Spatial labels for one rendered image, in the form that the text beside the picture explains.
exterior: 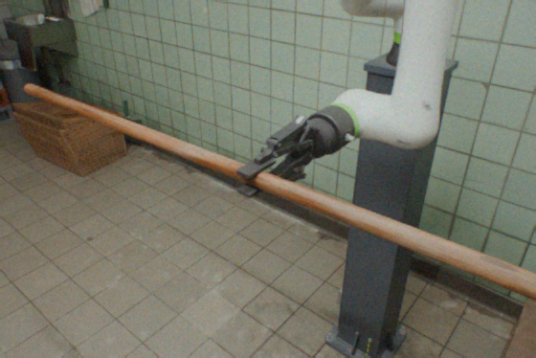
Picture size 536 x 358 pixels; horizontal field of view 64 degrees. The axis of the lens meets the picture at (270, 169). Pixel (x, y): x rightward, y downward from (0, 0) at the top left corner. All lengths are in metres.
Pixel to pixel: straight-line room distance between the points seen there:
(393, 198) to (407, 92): 0.59
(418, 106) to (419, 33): 0.14
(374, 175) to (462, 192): 0.71
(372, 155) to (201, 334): 1.11
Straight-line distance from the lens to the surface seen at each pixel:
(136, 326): 2.11
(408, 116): 0.89
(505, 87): 1.85
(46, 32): 3.85
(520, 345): 1.40
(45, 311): 2.33
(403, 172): 1.37
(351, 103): 0.93
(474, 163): 1.98
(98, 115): 1.05
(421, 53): 0.89
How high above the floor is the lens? 1.56
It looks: 30 degrees down
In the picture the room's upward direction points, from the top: straight up
